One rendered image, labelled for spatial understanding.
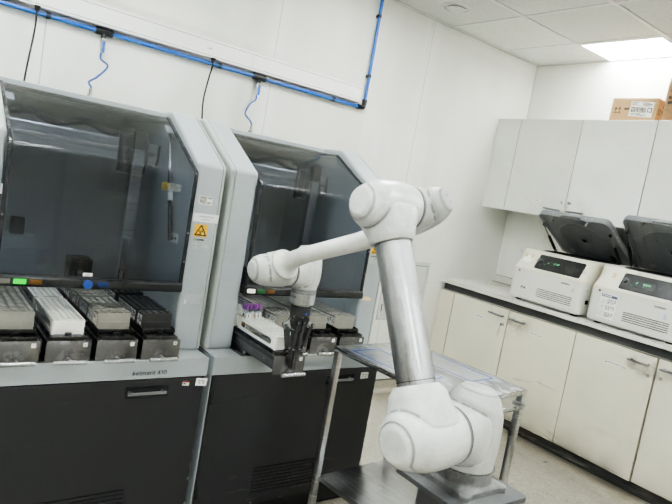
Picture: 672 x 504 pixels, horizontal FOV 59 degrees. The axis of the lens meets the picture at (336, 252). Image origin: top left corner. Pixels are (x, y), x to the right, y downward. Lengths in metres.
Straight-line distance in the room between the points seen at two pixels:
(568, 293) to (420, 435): 2.74
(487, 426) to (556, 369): 2.54
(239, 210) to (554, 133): 2.89
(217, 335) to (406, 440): 1.13
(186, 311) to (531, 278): 2.61
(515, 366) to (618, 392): 0.72
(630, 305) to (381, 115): 1.95
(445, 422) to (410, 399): 0.10
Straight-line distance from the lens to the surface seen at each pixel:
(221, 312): 2.36
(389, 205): 1.56
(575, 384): 4.09
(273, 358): 2.18
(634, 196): 4.28
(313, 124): 3.79
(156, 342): 2.19
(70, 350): 2.11
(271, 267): 1.96
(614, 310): 3.96
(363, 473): 2.67
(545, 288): 4.19
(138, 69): 3.32
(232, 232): 2.31
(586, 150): 4.50
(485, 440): 1.65
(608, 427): 4.02
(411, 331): 1.53
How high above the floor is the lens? 1.42
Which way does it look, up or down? 6 degrees down
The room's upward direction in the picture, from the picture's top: 10 degrees clockwise
